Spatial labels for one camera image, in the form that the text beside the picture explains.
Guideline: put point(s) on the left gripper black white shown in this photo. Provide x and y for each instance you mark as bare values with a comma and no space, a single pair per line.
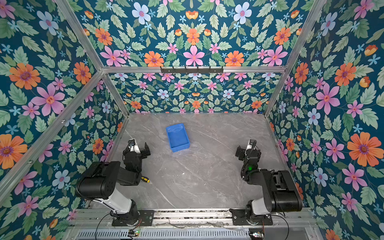
139,148

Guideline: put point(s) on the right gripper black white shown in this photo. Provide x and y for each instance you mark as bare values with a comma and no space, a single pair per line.
249,151

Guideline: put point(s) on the yellow black handled screwdriver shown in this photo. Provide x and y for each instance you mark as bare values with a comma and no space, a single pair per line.
144,179

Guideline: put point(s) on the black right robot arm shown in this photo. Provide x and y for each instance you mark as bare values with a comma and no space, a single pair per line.
279,191

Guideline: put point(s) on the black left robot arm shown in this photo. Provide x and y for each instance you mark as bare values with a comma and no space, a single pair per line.
98,184

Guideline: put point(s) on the blue plastic bin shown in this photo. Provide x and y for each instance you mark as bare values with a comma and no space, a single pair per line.
178,137

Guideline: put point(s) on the white vented cable duct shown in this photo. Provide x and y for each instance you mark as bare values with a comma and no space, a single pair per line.
164,234

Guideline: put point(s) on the black wall hook bar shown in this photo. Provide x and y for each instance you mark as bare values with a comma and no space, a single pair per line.
191,70

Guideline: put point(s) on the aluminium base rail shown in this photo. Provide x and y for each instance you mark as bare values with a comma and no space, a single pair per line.
195,218

